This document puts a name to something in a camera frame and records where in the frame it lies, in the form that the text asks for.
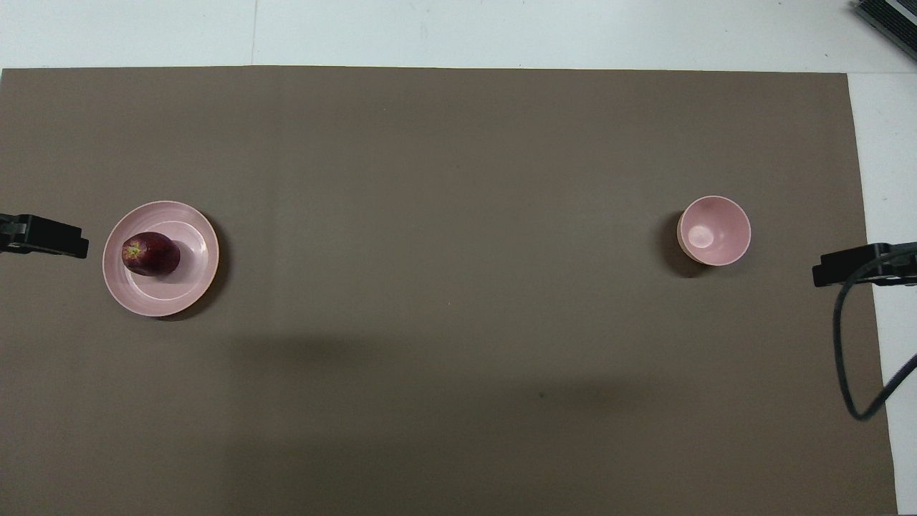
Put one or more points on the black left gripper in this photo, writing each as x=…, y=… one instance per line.
x=11, y=235

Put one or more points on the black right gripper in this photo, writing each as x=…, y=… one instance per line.
x=885, y=273

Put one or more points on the dark red apple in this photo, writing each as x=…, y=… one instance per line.
x=152, y=255

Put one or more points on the pink bowl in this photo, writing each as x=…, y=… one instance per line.
x=713, y=231

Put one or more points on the pink plate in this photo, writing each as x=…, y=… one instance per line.
x=188, y=276

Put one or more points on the dark ribbed metal device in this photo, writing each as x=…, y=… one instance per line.
x=892, y=18

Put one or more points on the brown paper table mat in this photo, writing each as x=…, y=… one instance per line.
x=458, y=215

